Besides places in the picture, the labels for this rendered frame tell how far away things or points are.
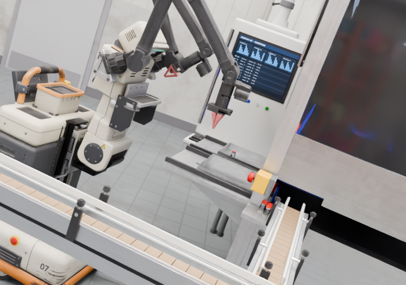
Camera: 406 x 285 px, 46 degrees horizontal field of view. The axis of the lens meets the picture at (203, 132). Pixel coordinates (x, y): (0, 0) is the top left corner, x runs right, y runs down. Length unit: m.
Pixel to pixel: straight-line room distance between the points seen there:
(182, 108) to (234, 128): 3.32
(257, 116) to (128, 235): 1.78
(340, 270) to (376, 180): 0.38
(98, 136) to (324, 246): 1.13
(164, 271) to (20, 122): 1.34
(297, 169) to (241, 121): 1.10
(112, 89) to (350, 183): 1.15
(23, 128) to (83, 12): 4.11
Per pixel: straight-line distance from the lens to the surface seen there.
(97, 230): 1.25
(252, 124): 2.92
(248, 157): 2.57
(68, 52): 6.41
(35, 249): 2.41
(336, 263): 1.99
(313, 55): 1.84
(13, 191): 1.34
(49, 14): 6.47
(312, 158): 1.88
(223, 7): 6.11
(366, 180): 1.89
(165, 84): 6.20
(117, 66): 2.08
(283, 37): 2.88
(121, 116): 2.22
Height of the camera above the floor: 1.53
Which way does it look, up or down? 14 degrees down
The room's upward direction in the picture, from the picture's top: 20 degrees clockwise
